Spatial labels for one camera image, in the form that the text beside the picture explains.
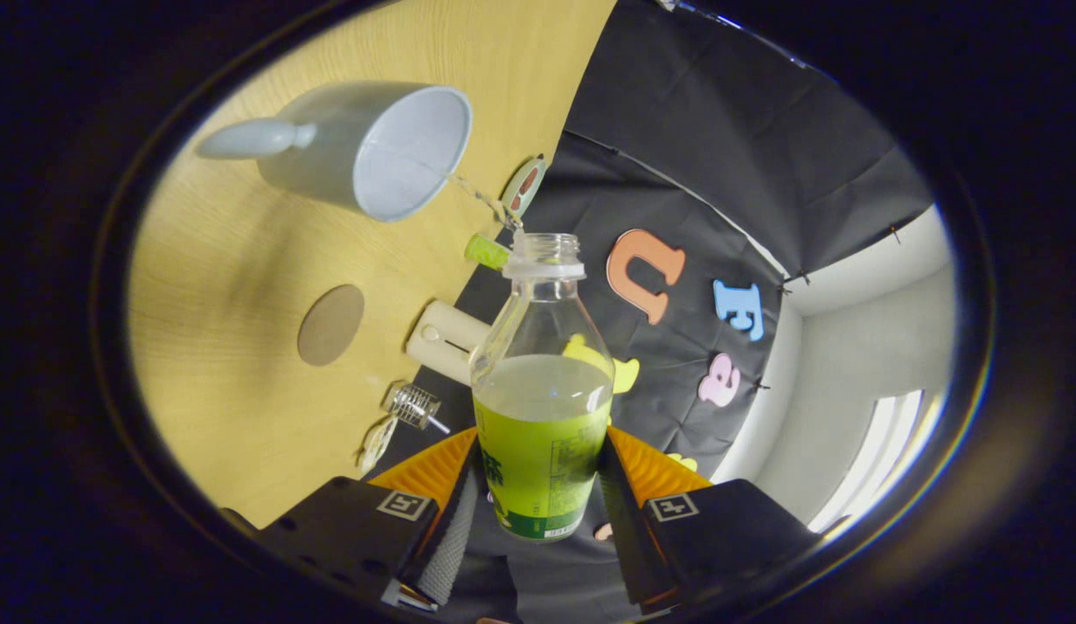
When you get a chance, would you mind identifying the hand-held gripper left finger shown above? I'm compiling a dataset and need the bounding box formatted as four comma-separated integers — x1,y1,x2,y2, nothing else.
217,426,482,616

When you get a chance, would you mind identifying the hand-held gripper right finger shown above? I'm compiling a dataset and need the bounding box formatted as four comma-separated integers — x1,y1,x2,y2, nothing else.
603,425,825,612

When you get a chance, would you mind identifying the clear juice bottle green label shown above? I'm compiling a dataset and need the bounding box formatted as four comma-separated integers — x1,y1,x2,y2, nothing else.
470,232,616,543

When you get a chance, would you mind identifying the round brown coaster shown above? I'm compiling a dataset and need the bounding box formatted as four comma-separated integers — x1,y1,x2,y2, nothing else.
297,284,366,367

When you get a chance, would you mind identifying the white ceramic cup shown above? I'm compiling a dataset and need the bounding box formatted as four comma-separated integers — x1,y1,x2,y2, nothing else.
197,81,473,223

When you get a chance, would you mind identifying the small capped white-green bottle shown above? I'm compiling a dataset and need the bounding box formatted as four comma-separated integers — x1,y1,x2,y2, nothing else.
465,227,525,271

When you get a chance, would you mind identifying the white divided tray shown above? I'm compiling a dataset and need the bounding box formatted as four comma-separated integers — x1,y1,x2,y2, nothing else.
358,416,400,473

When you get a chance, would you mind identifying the white toaster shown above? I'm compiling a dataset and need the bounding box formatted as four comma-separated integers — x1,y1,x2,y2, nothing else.
406,300,493,387

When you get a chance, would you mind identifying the ceiling light panel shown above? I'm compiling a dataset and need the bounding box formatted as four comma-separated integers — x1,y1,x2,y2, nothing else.
806,390,924,534

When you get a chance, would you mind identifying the light wooden table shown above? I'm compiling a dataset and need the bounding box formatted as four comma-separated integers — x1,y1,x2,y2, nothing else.
126,0,621,530

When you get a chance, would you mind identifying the pale green plate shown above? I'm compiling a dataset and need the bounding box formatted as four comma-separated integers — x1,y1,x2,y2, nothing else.
501,154,548,218

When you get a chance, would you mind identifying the metal wire holder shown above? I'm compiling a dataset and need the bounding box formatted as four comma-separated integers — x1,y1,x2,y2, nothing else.
383,381,443,432

